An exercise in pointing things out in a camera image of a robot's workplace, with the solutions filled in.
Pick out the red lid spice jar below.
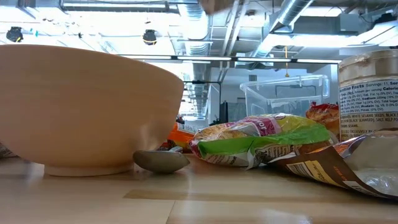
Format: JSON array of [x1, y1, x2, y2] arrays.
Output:
[[159, 139, 175, 152]]

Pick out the green yellow ramen packet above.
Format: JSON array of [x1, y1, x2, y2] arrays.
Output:
[[188, 113, 338, 170]]

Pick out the orange brown snack packet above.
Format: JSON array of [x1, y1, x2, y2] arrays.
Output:
[[269, 128, 398, 200]]

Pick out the tan lid seasoning jar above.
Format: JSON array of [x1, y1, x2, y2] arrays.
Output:
[[338, 49, 398, 142]]

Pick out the black background monitor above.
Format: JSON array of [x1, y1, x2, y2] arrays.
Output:
[[219, 101, 229, 124]]

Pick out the clear plastic bin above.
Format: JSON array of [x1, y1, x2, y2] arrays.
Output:
[[239, 74, 331, 118]]

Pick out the long pendant light strip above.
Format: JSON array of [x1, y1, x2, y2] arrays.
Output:
[[119, 54, 343, 65]]

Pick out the black ceiling lamp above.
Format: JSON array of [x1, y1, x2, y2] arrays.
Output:
[[142, 29, 158, 46], [6, 26, 24, 43]]

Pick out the tan wooden bowl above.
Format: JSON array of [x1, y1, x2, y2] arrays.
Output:
[[0, 44, 185, 177]]

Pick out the grey ventilation unit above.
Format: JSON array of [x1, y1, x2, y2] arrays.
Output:
[[292, 12, 368, 35]]

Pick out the corrugated silver duct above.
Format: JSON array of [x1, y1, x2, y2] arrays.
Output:
[[177, 0, 212, 57]]

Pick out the yellow hanging cord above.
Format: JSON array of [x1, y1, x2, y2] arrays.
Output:
[[284, 45, 290, 78]]

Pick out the silver ceiling duct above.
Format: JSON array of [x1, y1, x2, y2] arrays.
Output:
[[248, 0, 315, 58]]

